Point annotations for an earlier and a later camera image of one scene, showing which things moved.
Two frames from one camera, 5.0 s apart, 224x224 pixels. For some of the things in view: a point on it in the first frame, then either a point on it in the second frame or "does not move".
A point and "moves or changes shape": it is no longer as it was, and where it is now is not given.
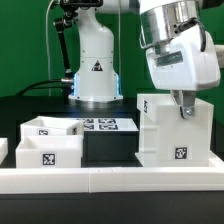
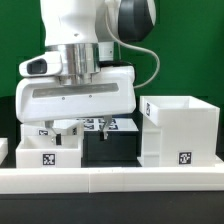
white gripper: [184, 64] → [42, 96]
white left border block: [3, 148] does not move
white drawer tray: [50, 151] does not move
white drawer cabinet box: [169, 140] moves or changes shape
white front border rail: [111, 180] does not move
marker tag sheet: [108, 125] does not move
